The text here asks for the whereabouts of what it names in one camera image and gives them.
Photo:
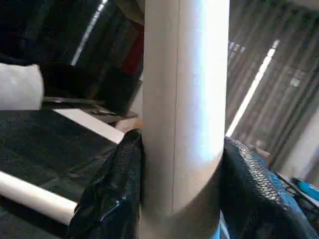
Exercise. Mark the black flat bar device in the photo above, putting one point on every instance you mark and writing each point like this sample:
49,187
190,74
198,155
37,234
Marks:
74,100

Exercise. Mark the grey printed cushion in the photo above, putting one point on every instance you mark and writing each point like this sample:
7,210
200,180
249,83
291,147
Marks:
20,87

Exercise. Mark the white flat board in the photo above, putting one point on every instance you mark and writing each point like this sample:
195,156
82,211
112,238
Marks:
94,123

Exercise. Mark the grey striped curtain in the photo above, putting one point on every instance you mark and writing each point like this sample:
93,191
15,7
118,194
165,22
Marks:
286,74

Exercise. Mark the black work mat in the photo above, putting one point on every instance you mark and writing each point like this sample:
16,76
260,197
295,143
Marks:
49,149

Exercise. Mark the black sofa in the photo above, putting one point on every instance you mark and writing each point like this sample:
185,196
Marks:
62,37

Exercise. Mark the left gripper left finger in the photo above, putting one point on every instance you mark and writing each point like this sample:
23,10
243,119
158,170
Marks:
114,194

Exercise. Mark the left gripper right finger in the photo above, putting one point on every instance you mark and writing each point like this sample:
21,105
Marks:
254,199

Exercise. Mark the white plastic table leg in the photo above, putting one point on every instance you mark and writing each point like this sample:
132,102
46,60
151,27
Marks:
184,99
37,196

